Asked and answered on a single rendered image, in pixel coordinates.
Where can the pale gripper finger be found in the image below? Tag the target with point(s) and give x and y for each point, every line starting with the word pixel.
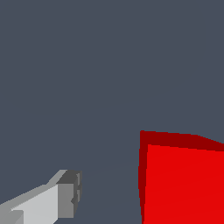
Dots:
pixel 43 204

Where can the red cube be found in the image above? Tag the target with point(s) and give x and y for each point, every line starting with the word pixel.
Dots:
pixel 183 183

